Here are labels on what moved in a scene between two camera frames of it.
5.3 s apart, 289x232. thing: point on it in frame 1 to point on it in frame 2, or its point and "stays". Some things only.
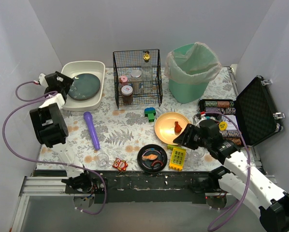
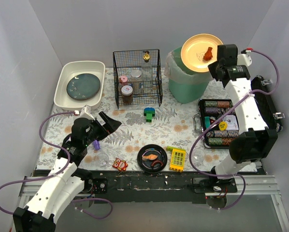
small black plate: [150, 149] stays
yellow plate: [168, 126] to [200, 50]
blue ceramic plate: [84, 86] stays
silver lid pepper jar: [136, 75] stays
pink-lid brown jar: [127, 92] stays
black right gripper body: [188, 137] to [213, 68]
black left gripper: [63, 83] to [100, 125]
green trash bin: [191, 69] stays
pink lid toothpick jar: [123, 80] stays
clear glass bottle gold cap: [147, 74] stays
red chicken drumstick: [177, 127] to [208, 55]
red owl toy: [121, 165] stays
